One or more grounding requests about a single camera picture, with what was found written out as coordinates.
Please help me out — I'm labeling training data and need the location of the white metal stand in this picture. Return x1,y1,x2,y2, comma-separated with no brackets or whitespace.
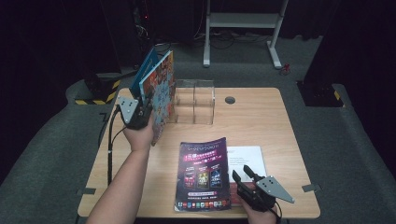
203,0,290,69

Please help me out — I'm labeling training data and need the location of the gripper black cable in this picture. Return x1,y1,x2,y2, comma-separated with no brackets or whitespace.
106,105,126,188
273,201,283,224

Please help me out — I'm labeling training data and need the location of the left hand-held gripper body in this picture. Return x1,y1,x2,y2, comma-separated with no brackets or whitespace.
117,95,154,131

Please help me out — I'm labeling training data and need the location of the white and red book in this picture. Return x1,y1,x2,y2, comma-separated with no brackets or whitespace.
226,146,273,207

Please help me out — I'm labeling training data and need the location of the purple magazine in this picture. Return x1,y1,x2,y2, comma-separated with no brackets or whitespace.
174,137,232,213

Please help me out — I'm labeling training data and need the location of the black cables bundle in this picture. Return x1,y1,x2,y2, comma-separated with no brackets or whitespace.
192,29,272,50

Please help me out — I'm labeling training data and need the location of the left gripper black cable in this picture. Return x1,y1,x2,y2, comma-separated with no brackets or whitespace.
106,105,126,188

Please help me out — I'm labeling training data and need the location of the light blue picture book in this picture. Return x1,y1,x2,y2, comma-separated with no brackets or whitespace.
138,49,176,147

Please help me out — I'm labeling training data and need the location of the grey tape strip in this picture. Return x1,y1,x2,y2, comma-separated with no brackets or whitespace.
302,183,322,193
77,187,97,196

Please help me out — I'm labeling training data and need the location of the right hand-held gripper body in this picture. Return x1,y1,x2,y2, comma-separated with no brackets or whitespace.
237,175,295,213

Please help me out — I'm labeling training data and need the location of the dark equipment tower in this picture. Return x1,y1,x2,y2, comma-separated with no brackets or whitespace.
130,0,157,68

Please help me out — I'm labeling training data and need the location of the thin black floor cable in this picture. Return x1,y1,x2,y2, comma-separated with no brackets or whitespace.
98,111,110,147

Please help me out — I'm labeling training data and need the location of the person's left hand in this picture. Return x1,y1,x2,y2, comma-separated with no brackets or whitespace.
122,115,155,154

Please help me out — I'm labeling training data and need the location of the person's right hand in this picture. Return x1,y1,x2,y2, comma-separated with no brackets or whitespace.
243,201,279,224

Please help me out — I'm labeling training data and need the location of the black yellow striped base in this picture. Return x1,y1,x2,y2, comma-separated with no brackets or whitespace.
297,81,345,108
74,73,121,105

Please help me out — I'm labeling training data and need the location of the clear acrylic book rack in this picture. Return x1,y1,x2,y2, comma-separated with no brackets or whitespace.
169,78,217,126

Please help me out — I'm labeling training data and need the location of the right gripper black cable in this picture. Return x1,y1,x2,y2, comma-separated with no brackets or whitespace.
273,201,283,224

